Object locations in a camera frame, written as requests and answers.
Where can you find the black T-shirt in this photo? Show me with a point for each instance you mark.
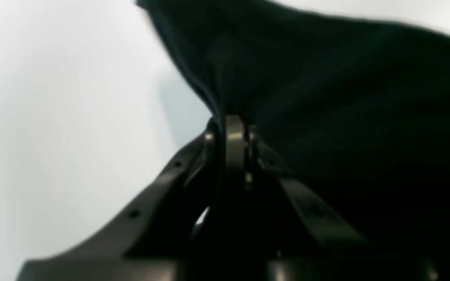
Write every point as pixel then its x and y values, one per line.
pixel 359 110

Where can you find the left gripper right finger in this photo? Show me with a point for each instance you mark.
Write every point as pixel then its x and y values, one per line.
pixel 287 231

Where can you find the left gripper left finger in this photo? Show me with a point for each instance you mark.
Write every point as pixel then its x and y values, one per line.
pixel 147 239

